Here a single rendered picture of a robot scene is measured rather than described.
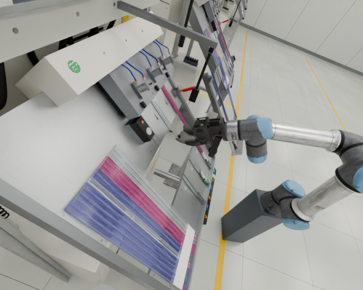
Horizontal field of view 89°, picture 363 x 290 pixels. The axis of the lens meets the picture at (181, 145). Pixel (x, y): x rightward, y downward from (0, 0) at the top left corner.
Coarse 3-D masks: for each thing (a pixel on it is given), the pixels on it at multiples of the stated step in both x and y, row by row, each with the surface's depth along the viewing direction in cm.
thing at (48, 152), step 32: (96, 96) 49; (160, 96) 75; (0, 128) 32; (32, 128) 36; (64, 128) 41; (96, 128) 47; (160, 128) 70; (0, 160) 31; (32, 160) 35; (64, 160) 39; (96, 160) 46; (32, 192) 34; (64, 192) 38
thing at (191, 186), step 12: (204, 144) 102; (192, 156) 88; (192, 168) 86; (204, 168) 96; (180, 180) 76; (192, 180) 84; (204, 180) 92; (180, 192) 74; (192, 192) 82; (180, 204) 72; (192, 204) 80; (192, 216) 78; (192, 228) 76; (156, 276) 55
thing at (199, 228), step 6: (210, 174) 98; (210, 180) 95; (204, 192) 91; (204, 198) 88; (204, 204) 85; (204, 210) 83; (204, 216) 82; (198, 222) 80; (198, 228) 78; (198, 234) 76; (198, 240) 74; (192, 258) 69; (192, 264) 68; (192, 270) 67; (186, 288) 63
